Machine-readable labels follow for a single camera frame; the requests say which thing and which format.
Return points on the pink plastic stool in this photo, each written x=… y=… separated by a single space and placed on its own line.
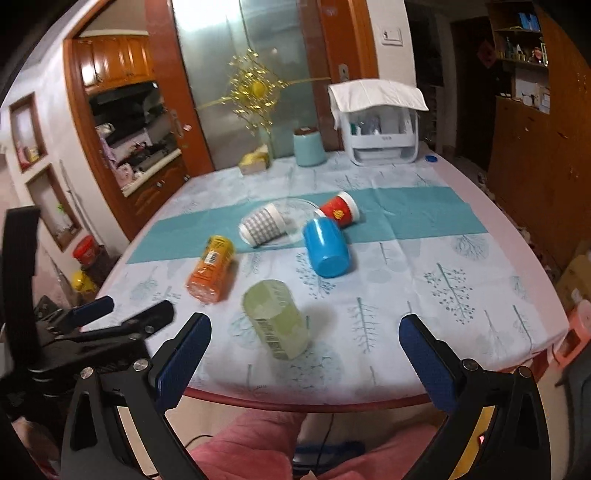
x=575 y=334

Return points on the white cloth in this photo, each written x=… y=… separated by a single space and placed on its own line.
x=376 y=94

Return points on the white light switch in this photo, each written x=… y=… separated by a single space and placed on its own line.
x=392 y=36

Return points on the blue plastic cup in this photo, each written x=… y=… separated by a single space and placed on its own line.
x=325 y=248

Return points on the light teal canister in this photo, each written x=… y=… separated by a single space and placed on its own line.
x=308 y=146

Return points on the tall wooden shelf cabinet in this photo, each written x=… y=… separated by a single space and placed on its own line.
x=540 y=147

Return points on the clear glass cup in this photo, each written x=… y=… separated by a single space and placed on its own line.
x=295 y=219

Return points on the tree-print tablecloth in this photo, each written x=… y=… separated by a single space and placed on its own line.
x=415 y=295

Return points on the white storage organizer box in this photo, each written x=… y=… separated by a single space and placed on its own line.
x=383 y=138

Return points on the translucent green cup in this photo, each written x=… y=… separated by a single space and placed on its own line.
x=276 y=318

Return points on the teal table runner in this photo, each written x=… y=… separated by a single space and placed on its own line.
x=415 y=214

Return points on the yellow container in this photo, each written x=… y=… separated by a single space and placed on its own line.
x=83 y=281

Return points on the wooden kitchen lower cabinet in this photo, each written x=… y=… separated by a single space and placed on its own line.
x=154 y=194

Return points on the wooden kitchen upper cabinet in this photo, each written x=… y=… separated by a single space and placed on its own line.
x=115 y=57

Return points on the red plastic jar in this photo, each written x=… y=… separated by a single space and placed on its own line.
x=85 y=251

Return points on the red paper cup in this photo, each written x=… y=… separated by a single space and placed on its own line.
x=340 y=211

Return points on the cardboard box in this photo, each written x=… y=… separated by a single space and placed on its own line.
x=575 y=279

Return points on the orange plastic bottle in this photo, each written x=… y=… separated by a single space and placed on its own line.
x=211 y=271

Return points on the wooden kitchen cabinet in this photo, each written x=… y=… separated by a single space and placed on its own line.
x=115 y=57
x=154 y=194

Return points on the yellow tissue box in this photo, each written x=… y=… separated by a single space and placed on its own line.
x=254 y=161

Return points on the white checkered cup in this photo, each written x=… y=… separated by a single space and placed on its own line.
x=261 y=226

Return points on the gold decorative flower bouquet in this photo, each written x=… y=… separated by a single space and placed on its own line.
x=254 y=90

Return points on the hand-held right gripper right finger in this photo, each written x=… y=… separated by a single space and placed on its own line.
x=431 y=364

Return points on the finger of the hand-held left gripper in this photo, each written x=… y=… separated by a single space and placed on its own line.
x=150 y=318
x=92 y=310

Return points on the person's pink trousers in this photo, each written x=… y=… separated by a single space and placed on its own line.
x=249 y=447

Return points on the red-rimmed round table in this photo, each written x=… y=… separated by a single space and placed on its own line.
x=300 y=403

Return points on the frosted glass door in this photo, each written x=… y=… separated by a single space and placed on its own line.
x=277 y=55

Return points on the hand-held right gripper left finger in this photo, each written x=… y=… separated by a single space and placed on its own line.
x=182 y=360

